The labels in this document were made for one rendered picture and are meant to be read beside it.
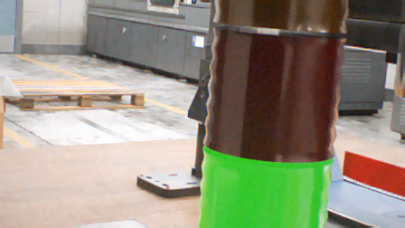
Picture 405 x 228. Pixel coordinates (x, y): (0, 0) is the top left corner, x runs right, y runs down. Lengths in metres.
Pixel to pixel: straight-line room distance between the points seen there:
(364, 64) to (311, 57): 7.60
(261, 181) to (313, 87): 0.03
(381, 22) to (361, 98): 7.42
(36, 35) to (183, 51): 3.18
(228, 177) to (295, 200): 0.02
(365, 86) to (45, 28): 5.75
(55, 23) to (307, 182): 11.79
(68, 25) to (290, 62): 11.88
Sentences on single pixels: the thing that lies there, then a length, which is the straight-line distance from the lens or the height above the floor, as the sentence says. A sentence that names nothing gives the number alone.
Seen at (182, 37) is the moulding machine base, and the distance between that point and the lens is 9.46.
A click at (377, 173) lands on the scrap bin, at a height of 0.94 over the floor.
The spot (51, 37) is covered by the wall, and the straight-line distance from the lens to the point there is 11.98.
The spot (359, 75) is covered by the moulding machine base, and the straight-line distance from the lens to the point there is 7.77.
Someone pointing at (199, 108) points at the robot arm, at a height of 0.99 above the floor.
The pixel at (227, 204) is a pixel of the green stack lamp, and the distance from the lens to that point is 0.21.
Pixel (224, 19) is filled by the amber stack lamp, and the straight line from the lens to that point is 0.21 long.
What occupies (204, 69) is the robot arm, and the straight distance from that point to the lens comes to 0.89.
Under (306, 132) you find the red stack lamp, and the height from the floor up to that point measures 1.09.
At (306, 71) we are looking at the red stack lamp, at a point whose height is 1.11.
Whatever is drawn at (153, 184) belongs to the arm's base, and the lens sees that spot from 0.87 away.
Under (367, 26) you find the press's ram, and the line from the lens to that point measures 0.43.
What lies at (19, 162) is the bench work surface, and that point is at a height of 0.90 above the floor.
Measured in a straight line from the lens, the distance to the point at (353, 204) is 0.55.
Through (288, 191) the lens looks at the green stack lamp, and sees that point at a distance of 0.21.
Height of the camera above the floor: 1.13
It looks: 9 degrees down
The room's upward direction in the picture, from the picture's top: 4 degrees clockwise
